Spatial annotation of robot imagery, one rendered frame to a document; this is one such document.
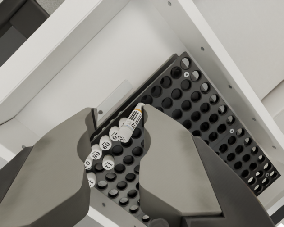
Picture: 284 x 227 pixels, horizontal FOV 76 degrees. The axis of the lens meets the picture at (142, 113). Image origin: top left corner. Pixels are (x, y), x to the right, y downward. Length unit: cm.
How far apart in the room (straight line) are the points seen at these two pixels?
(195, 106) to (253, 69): 24
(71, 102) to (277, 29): 40
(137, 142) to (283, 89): 36
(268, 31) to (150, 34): 26
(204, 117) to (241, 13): 24
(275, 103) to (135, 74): 31
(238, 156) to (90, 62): 22
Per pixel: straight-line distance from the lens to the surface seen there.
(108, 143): 19
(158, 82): 19
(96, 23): 21
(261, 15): 44
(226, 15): 40
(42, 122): 28
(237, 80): 24
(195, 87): 21
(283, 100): 47
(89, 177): 21
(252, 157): 28
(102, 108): 25
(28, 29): 19
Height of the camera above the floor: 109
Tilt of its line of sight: 72 degrees down
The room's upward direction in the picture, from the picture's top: 146 degrees clockwise
